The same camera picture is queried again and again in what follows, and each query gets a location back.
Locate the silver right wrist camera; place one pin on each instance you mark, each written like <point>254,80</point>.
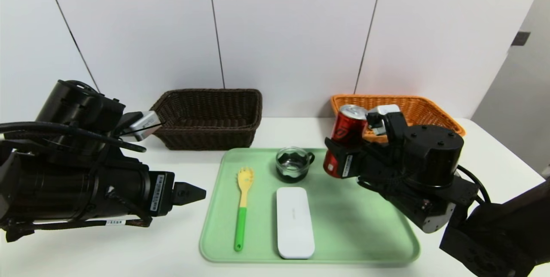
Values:
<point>384,109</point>

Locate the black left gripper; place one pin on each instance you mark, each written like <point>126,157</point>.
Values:
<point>162,193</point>

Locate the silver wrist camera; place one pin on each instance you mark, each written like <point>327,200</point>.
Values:
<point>384,109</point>
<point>146,123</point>

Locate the glass cup with black base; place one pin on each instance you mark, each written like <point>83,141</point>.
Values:
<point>292,174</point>

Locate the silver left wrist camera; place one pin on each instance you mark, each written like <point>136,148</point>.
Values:
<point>146,123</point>

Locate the orange wicker basket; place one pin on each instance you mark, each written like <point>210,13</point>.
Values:
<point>425,109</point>

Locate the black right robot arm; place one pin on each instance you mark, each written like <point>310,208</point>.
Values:
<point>434,152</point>

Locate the light green plastic tray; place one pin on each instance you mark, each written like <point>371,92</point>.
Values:
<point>343,225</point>

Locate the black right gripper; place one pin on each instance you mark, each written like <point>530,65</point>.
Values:
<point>345,163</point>

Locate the dark brown wicker basket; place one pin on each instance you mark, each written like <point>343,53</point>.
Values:
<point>206,139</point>

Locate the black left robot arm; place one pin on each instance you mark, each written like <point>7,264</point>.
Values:
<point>77,105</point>

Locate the black wall fixture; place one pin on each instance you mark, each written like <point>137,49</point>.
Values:
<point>520,39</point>

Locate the red soda can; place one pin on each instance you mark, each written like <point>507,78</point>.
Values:
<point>346,129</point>

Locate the white pencil case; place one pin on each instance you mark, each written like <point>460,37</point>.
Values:
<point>294,225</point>

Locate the yellow green pasta spoon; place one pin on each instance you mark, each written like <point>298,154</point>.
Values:
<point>240,225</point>

